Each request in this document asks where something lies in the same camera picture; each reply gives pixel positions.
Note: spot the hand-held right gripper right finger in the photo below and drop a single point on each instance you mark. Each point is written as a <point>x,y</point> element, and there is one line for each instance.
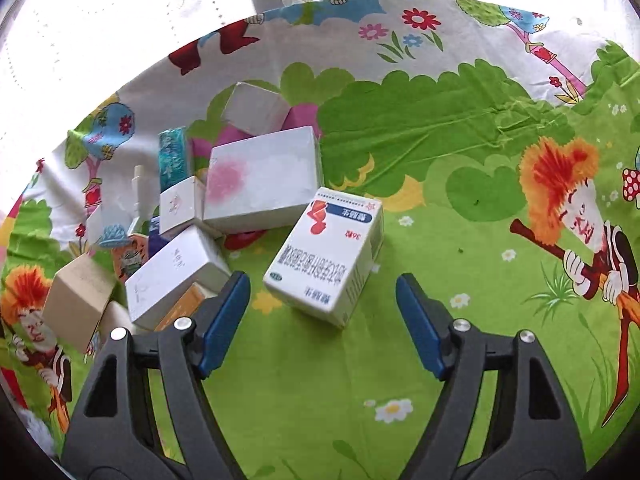
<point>417,320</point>

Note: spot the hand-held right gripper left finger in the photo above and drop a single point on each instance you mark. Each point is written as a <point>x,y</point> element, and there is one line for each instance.
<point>227,317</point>

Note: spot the long white box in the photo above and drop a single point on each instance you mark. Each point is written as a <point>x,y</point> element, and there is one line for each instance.
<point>170,275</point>

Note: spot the white medicine box red print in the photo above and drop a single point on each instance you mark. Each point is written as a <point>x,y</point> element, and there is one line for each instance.
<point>320,260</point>

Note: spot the white box with pink blotch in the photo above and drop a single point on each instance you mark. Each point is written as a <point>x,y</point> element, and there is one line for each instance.
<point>265,180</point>

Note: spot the dark blue box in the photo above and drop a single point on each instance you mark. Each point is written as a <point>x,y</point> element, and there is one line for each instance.
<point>159,245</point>

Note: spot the beige box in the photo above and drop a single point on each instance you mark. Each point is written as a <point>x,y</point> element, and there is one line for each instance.
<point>116,320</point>

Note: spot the illustrated orange box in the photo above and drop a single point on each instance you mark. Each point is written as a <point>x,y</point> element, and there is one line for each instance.
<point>129,257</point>

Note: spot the white cube box pink print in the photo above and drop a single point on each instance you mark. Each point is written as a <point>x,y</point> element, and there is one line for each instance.
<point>180,205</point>

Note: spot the white box with blue print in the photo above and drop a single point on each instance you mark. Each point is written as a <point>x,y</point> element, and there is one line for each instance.
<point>107,227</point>

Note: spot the white bottle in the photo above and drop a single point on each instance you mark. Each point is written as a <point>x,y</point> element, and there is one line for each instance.
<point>139,195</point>

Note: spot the tan cardboard box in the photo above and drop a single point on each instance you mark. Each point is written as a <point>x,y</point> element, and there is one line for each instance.
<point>77,297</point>

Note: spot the teal patterned box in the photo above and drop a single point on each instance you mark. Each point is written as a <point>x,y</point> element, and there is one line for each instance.
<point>175,157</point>

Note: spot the printed cartoon bedsheet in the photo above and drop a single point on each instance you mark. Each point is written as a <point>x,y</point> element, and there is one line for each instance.
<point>450,135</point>

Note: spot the small plain white box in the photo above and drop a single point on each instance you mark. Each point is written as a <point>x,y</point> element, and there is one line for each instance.
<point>255,107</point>

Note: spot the white lace curtain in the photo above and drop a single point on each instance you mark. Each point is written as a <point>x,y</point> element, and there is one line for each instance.
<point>125,20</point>

